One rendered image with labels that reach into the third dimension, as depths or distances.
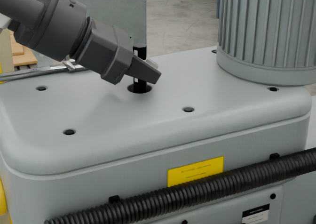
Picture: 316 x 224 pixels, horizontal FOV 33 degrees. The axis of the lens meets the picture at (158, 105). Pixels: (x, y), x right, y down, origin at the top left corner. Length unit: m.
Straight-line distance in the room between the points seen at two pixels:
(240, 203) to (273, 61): 0.23
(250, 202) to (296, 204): 0.11
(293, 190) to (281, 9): 0.31
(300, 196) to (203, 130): 0.28
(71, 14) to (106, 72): 0.09
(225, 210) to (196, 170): 0.11
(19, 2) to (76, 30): 0.09
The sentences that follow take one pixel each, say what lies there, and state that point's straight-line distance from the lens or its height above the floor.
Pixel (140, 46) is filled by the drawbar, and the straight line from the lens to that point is 0.79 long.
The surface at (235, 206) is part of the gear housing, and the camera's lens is 0.87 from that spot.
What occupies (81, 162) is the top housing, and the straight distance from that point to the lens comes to 0.68.
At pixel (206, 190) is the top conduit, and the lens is 0.75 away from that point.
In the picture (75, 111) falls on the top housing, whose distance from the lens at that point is 0.76.
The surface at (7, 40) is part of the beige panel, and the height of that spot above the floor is 1.38.
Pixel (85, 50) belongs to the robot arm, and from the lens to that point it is 0.74.
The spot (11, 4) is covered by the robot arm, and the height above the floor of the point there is 2.04.
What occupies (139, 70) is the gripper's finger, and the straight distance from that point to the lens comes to 0.79.
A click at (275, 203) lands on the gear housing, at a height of 1.70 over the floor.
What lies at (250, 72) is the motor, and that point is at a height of 1.91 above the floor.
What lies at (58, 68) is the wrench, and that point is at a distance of 0.88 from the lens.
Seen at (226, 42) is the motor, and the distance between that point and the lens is 0.87.
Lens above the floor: 2.24
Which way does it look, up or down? 27 degrees down
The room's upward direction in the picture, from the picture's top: straight up
